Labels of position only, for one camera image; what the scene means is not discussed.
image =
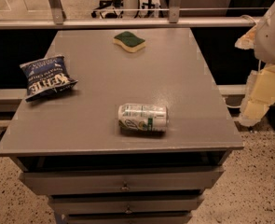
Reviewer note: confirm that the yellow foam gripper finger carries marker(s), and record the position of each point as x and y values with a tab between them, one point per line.
247	40
259	96

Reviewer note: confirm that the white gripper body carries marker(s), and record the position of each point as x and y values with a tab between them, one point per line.
272	41

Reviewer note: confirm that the green and yellow sponge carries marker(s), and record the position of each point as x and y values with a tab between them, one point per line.
129	41

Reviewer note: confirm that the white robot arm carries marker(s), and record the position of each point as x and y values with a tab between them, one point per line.
260	84

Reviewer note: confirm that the blue chip bag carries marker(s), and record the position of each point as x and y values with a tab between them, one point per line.
46	77

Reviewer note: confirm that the grey metal railing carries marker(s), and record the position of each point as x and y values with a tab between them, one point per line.
75	14

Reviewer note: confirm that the white green soda can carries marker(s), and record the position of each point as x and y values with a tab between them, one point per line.
143	118

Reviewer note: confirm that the top grey drawer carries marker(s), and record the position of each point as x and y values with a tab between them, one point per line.
122	181

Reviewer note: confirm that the grey drawer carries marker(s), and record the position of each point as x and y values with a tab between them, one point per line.
122	181
126	204
141	218

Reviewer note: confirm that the black office chair base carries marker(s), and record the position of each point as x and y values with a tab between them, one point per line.
107	6

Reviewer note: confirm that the grey drawer cabinet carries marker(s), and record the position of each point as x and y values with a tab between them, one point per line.
136	141

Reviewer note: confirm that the middle grey drawer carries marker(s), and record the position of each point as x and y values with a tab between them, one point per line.
126	204

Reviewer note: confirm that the bottom grey drawer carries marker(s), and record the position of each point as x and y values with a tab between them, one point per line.
141	218

